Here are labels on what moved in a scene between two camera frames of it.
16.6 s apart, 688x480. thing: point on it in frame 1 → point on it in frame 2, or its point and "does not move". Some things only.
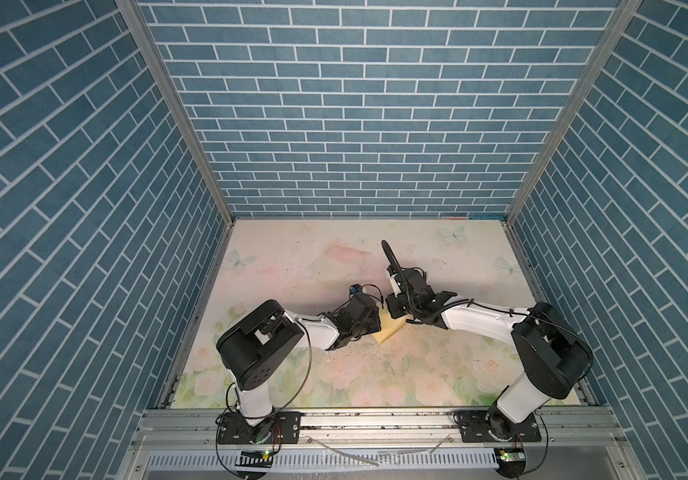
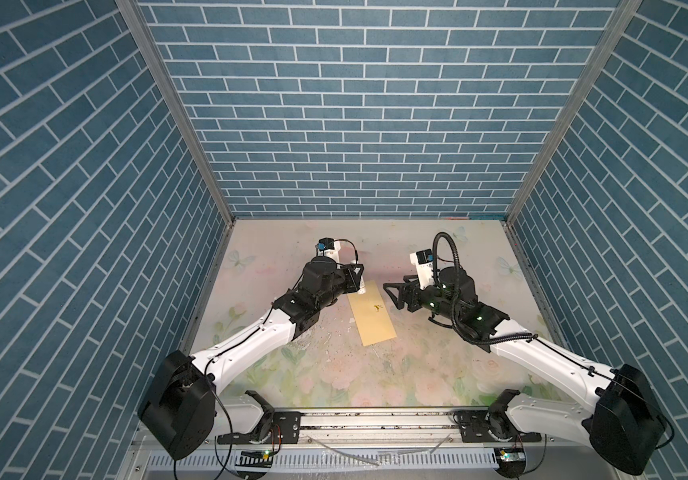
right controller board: (510, 456) does not move
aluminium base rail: (184, 444) does not move
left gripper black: (374, 321) → (346, 271)
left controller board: (256, 458) does not move
